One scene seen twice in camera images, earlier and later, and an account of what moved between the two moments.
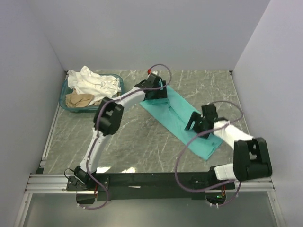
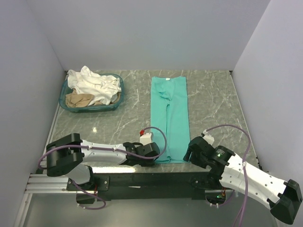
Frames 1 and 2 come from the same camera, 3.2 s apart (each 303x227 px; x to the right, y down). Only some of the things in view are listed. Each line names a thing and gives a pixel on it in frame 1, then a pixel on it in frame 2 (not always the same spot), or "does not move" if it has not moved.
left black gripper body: (159, 94) → (144, 162)
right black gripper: (194, 117) → (194, 161)
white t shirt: (101, 87) does not move
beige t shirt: (80, 100) does not move
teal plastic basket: (64, 88) does not move
